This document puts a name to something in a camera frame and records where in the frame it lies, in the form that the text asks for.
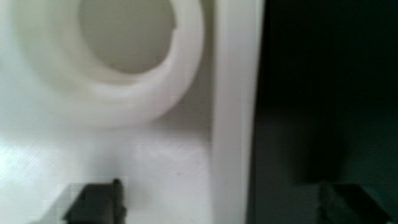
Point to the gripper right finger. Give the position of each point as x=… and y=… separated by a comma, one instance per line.
x=349, y=206

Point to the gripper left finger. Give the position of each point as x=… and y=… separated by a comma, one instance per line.
x=99, y=206

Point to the white square tabletop part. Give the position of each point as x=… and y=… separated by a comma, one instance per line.
x=127, y=106

